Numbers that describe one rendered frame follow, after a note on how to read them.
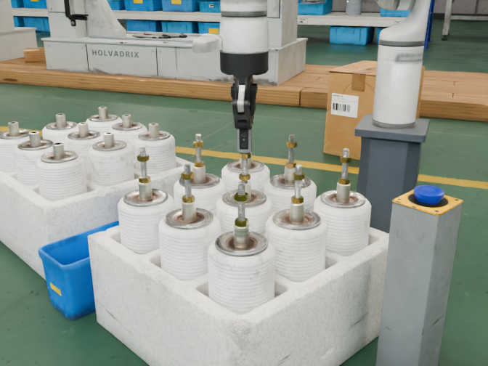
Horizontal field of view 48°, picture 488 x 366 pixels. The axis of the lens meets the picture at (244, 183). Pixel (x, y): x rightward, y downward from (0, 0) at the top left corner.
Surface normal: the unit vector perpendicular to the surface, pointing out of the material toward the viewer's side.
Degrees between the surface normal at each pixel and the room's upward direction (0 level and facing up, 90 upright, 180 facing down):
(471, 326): 0
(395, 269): 90
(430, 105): 90
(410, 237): 90
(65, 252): 88
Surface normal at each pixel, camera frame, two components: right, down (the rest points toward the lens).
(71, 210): 0.68, 0.26
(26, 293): 0.00, -0.93
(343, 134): -0.60, 0.26
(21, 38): 0.94, 0.12
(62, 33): -0.35, 0.33
